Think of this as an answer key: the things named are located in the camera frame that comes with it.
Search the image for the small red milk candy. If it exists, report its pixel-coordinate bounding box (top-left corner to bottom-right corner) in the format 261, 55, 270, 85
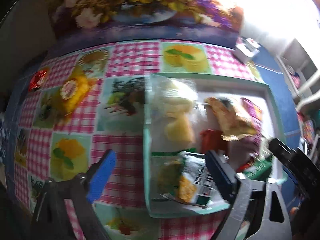
236, 163, 251, 173

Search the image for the red box-shaped snack packet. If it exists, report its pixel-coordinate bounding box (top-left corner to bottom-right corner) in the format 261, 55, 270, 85
200, 129, 228, 154

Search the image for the green white cracker packet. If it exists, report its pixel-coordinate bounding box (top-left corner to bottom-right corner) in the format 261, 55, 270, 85
157, 151, 217, 208

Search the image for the orange barcode bread packet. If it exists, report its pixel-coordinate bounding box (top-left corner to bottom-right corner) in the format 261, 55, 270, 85
204, 97, 258, 141

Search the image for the cream jelly cup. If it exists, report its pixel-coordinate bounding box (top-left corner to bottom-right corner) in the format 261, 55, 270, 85
163, 114, 195, 146

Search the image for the purple snack packet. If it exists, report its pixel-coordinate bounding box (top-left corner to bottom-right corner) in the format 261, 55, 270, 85
241, 98, 263, 135

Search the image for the yellow soft bread packet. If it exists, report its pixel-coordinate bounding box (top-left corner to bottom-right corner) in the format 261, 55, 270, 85
52, 65, 98, 122

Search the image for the round bun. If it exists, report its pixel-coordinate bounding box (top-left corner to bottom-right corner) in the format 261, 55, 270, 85
149, 75, 199, 118

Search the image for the red foil candy packet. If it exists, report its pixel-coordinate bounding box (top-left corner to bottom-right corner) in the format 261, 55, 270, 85
28, 66, 50, 92

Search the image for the colourful cube box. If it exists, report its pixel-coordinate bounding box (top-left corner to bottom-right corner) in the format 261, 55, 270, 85
302, 120, 315, 144

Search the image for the white tray with green rim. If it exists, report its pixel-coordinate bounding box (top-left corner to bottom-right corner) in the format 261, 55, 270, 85
143, 72, 284, 218

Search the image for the pink checkered tablecloth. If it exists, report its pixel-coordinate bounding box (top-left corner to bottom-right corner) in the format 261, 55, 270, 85
13, 39, 263, 240

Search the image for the white shelf unit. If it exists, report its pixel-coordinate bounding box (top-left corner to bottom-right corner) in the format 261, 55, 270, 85
276, 39, 319, 115

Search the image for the floral painting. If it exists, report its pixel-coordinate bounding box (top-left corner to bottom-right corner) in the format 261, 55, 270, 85
46, 0, 244, 48

